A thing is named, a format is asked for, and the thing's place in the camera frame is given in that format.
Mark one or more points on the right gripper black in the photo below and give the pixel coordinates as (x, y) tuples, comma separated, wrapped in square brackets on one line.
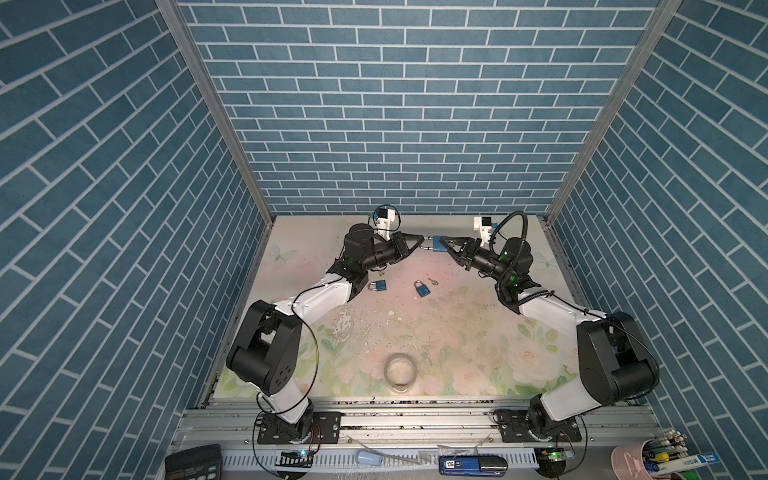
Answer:
[(461, 259)]

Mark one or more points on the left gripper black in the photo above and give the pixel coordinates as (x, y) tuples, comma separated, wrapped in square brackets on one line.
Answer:
[(398, 248)]

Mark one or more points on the blue padlock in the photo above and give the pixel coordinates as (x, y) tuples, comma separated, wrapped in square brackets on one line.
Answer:
[(377, 286), (433, 244), (421, 289)]

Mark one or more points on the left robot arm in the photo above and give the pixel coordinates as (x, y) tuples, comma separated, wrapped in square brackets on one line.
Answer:
[(265, 350)]

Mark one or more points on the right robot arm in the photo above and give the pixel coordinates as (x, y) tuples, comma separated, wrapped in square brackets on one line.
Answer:
[(614, 364)]

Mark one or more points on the clear tape roll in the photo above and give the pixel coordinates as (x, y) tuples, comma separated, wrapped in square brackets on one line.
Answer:
[(400, 372)]

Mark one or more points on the blue black device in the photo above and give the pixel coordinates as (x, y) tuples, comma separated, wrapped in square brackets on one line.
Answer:
[(493, 466)]

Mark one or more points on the light blue small object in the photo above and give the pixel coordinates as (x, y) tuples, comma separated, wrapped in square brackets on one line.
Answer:
[(368, 458)]

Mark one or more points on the pink pen cup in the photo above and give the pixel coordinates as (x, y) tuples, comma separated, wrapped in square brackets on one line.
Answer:
[(627, 463)]

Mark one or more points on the black calculator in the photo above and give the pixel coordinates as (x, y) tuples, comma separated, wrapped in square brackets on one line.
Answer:
[(198, 463)]

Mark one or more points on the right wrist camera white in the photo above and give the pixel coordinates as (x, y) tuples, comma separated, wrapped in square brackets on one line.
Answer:
[(484, 226)]

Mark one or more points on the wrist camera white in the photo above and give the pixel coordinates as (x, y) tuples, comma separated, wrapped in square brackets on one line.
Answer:
[(386, 220), (484, 226)]

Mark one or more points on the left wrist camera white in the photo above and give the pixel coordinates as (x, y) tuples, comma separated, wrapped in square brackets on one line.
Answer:
[(386, 220)]

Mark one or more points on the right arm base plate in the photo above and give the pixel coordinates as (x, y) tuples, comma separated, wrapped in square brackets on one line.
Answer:
[(510, 425)]

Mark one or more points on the aluminium mounting rail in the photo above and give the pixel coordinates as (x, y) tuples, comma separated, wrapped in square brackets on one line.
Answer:
[(417, 422)]

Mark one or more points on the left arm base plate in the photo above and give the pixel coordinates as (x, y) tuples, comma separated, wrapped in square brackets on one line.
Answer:
[(323, 427)]

